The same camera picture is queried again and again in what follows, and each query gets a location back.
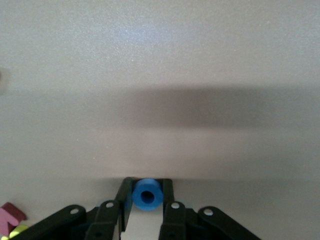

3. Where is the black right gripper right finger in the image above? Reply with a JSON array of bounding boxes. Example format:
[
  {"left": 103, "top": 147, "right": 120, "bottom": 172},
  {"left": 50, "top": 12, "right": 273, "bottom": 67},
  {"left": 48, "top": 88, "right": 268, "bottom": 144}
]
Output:
[{"left": 158, "top": 178, "right": 201, "bottom": 240}]

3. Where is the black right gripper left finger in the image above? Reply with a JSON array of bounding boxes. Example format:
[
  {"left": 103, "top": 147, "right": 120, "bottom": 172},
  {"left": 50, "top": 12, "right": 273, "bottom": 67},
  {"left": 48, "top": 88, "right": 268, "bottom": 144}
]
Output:
[{"left": 83, "top": 176, "right": 135, "bottom": 240}]

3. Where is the blue foam letter o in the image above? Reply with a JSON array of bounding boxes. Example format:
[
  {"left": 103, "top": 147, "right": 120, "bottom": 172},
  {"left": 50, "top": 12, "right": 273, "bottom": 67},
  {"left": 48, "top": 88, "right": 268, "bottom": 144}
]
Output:
[{"left": 131, "top": 177, "right": 165, "bottom": 212}]

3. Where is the yellow foam letter s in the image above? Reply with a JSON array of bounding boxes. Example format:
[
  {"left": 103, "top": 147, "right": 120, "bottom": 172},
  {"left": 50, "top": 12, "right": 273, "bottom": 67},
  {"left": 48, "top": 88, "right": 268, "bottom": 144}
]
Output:
[{"left": 8, "top": 224, "right": 30, "bottom": 240}]

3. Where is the dark red foam letter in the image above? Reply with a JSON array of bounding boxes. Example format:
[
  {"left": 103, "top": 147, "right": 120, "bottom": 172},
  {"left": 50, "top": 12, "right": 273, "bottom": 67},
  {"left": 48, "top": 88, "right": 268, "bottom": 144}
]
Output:
[{"left": 0, "top": 202, "right": 27, "bottom": 237}]

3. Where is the brown table cover sheet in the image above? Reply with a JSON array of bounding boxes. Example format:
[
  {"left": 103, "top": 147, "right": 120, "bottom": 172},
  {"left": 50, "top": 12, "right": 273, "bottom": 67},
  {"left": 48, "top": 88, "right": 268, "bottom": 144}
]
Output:
[{"left": 0, "top": 0, "right": 320, "bottom": 240}]

